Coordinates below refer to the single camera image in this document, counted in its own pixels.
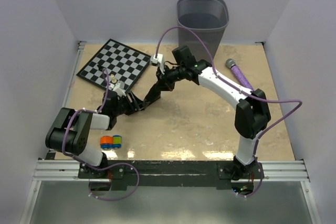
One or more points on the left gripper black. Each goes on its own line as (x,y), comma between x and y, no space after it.
(134,106)

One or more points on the orange blue toy car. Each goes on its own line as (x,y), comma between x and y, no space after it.
(109,142)

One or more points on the black chess piece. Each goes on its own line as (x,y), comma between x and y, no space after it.
(100,67)

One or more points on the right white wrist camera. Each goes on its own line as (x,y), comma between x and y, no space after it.
(157,60)

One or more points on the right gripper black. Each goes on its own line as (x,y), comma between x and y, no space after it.
(164,74)

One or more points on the aluminium left side rail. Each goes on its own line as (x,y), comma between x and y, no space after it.
(66,103)

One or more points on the grey plastic trash bin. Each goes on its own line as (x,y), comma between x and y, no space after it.
(206,18)

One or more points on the beige chess pawn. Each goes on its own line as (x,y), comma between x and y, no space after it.
(113,79)

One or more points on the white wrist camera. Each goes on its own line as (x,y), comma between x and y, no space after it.
(118,87)
(157,60)

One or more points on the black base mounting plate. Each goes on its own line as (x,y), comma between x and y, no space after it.
(124,174)

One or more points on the aluminium rail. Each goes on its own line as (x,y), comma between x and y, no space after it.
(274,171)
(66,103)

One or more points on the aluminium front rail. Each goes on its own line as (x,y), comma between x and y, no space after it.
(274,171)

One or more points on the black white chessboard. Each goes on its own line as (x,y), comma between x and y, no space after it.
(127,64)

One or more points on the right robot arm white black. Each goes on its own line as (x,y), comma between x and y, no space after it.
(251,112)

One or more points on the purple glitter toy microphone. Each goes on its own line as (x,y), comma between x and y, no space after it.
(231,64)

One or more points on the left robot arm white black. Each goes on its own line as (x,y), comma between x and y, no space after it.
(70,130)

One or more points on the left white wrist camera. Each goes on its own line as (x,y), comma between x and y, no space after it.
(118,87)

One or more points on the black plastic trash bag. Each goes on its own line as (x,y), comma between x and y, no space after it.
(154,93)

